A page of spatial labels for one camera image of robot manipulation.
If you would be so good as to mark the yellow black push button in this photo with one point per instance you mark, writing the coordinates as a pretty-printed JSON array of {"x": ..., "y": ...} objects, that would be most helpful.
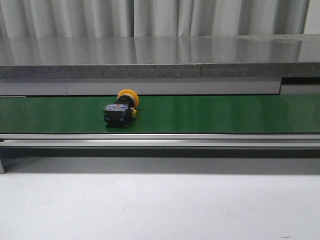
[{"x": 120, "y": 113}]

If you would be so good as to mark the green conveyor belt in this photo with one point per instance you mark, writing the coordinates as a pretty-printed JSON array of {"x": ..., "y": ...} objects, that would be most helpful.
[{"x": 164, "y": 114}]

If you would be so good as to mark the grey stone counter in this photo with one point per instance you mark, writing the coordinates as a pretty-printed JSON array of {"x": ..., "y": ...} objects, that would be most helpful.
[{"x": 189, "y": 65}]

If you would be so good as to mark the grey pleated curtain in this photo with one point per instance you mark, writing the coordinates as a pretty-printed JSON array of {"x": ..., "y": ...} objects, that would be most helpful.
[{"x": 150, "y": 18}]

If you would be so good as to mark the aluminium conveyor frame rail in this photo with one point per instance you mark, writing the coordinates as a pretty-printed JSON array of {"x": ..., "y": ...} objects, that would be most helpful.
[{"x": 162, "y": 153}]

